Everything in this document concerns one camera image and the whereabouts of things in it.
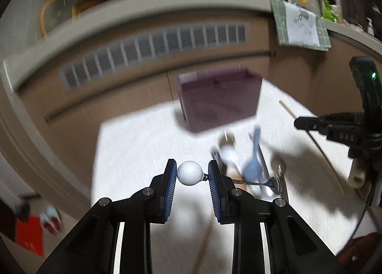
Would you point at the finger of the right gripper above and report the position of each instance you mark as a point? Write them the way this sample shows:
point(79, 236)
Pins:
point(309, 123)

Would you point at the blue plastic spoon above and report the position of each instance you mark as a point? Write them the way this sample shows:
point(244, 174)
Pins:
point(253, 170)

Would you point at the grey ventilation grille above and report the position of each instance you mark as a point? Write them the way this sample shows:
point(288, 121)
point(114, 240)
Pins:
point(127, 53)

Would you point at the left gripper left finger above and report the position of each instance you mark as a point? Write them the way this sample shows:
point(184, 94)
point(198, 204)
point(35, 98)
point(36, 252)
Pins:
point(153, 204)

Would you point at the white paper towel mat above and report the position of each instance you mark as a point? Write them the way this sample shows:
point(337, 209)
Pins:
point(203, 202)

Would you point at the green checkered hanging towel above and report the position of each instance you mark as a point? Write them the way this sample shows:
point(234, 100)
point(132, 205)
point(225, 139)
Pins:
point(299, 27)

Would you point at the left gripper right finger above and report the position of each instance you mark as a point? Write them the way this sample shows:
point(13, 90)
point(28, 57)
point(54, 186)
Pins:
point(231, 204)

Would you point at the red object on floor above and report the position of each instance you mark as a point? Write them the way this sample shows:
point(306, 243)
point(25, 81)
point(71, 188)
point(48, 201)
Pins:
point(29, 235)

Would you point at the white plastic spoon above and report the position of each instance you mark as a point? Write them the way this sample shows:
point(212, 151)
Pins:
point(230, 158)

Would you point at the purple plastic utensil caddy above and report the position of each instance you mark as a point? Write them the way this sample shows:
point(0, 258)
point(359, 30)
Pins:
point(210, 99)

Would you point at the silver metal spoon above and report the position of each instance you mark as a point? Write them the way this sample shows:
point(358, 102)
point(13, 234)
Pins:
point(279, 168)

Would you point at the white ball-end metal utensil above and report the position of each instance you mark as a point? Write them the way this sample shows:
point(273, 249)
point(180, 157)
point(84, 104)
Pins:
point(190, 173)

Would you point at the wooden chopstick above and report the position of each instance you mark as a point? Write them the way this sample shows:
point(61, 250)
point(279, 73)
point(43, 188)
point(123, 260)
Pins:
point(318, 147)

